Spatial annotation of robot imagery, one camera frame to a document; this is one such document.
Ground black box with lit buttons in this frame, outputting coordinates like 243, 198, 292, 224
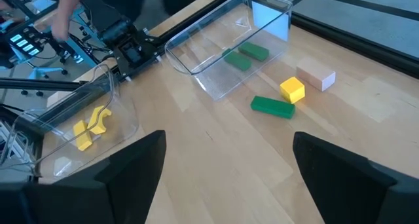
5, 26, 45, 60

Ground yellow arch block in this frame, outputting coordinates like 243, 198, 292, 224
87, 105, 113, 136

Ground natural wood block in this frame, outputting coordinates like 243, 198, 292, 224
296, 56, 337, 92

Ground clear plastic bin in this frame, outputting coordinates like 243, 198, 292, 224
0, 63, 140, 182

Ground light blue chair base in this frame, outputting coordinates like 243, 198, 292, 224
27, 65, 69, 81

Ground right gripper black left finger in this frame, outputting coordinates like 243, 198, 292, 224
0, 130, 167, 224

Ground person's forearm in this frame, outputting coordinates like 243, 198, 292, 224
57, 0, 81, 25

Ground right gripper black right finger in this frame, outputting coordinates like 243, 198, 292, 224
293, 131, 419, 224

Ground black frame bar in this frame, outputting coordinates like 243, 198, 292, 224
0, 78, 82, 92

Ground white paper label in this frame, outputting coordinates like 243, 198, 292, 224
251, 1, 291, 42

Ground person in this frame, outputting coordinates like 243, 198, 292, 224
94, 0, 197, 22

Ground green rectangular block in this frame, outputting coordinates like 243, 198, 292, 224
238, 41, 270, 62
250, 95, 296, 120
222, 48, 253, 71

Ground clear bin centre left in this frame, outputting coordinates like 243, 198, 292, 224
164, 0, 293, 102

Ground yellow cube block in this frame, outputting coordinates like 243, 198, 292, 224
280, 76, 306, 104

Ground person's hand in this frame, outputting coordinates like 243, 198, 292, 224
51, 19, 71, 41

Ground yellow rectangular block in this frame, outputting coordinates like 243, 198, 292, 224
73, 119, 94, 152

